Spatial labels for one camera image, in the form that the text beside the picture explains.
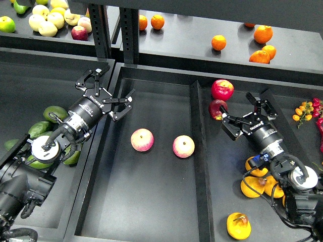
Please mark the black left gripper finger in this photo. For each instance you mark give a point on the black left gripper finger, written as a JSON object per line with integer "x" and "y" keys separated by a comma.
{"x": 117, "y": 108}
{"x": 94, "y": 75}

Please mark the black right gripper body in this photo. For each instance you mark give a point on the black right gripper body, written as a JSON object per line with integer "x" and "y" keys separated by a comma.
{"x": 262, "y": 135}

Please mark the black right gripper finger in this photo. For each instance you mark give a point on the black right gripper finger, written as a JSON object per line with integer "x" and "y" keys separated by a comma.
{"x": 263, "y": 110}
{"x": 233, "y": 126}

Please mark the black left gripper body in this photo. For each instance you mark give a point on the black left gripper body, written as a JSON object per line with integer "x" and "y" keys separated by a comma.
{"x": 88, "y": 110}

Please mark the yellow pear with brown top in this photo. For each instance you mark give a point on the yellow pear with brown top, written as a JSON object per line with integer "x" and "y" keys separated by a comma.
{"x": 238, "y": 226}

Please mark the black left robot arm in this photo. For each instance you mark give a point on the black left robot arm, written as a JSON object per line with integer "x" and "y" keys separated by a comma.
{"x": 27, "y": 168}

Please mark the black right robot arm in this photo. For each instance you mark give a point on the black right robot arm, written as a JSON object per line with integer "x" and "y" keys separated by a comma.
{"x": 303, "y": 200}

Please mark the green avocado under arm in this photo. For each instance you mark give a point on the green avocado under arm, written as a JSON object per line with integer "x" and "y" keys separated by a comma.
{"x": 32, "y": 162}

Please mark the dark green avocado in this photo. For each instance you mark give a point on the dark green avocado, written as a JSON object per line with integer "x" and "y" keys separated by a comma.
{"x": 54, "y": 112}

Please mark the yellow pear middle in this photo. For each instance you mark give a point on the yellow pear middle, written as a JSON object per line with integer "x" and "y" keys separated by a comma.
{"x": 257, "y": 172}

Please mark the yellow pear lower right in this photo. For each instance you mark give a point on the yellow pear lower right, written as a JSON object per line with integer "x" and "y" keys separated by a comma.
{"x": 272, "y": 188}

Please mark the yellow pear lower left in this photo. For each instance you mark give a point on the yellow pear lower left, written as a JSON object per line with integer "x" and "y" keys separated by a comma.
{"x": 252, "y": 187}

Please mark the pale yellow pear front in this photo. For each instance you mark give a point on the pale yellow pear front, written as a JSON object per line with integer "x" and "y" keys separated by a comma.
{"x": 47, "y": 29}

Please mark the pale yellow pear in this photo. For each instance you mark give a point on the pale yellow pear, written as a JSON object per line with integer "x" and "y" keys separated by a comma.
{"x": 47, "y": 29}
{"x": 35, "y": 20}

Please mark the pale yellow pear left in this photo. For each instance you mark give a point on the pale yellow pear left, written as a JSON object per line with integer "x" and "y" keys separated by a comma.
{"x": 35, "y": 20}

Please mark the orange cherry tomato bunch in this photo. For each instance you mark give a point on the orange cherry tomato bunch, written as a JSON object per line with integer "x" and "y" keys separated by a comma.
{"x": 303, "y": 113}

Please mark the pink apple left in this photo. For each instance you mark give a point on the pink apple left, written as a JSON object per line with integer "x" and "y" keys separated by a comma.
{"x": 142, "y": 140}

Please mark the pink apple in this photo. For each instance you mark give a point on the pink apple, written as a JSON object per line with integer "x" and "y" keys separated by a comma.
{"x": 142, "y": 140}
{"x": 183, "y": 146}

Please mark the bright red apple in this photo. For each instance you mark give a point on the bright red apple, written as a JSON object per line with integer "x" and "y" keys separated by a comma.
{"x": 222, "y": 89}

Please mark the dark red apple on shelf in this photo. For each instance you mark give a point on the dark red apple on shelf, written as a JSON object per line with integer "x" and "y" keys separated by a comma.
{"x": 79, "y": 33}

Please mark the red chili peppers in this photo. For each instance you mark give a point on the red chili peppers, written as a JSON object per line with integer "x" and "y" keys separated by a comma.
{"x": 317, "y": 112}

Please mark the pink apple right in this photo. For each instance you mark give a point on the pink apple right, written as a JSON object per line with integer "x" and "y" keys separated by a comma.
{"x": 183, "y": 146}

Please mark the orange front right shelf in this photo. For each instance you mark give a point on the orange front right shelf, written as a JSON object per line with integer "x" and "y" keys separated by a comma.
{"x": 260, "y": 56}

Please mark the orange behind front one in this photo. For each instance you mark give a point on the orange behind front one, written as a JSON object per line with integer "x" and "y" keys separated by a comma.
{"x": 271, "y": 50}

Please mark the black centre tray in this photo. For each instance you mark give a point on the black centre tray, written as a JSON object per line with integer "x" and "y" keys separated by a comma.
{"x": 155, "y": 195}

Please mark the large orange on shelf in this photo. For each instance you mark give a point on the large orange on shelf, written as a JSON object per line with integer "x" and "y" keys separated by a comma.
{"x": 263, "y": 34}

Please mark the orange on shelf centre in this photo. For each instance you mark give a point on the orange on shelf centre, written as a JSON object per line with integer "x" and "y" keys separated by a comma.
{"x": 218, "y": 42}

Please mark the green apple on shelf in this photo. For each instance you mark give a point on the green apple on shelf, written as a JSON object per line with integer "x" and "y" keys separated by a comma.
{"x": 7, "y": 25}

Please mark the black shelf post left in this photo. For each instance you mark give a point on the black shelf post left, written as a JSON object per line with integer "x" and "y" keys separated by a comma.
{"x": 100, "y": 30}

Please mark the black shelf post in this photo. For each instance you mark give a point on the black shelf post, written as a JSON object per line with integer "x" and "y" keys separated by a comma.
{"x": 129, "y": 19}
{"x": 100, "y": 30}

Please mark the black shelf post right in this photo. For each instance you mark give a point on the black shelf post right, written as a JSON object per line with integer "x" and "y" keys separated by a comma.
{"x": 129, "y": 19}

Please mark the orange near post left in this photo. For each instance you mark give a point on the orange near post left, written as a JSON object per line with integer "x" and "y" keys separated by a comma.
{"x": 143, "y": 22}

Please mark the orange post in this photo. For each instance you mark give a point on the orange post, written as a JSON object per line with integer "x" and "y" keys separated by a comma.
{"x": 157, "y": 22}
{"x": 143, "y": 22}

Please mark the orange near post right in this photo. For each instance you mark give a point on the orange near post right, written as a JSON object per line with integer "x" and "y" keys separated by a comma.
{"x": 157, "y": 22}

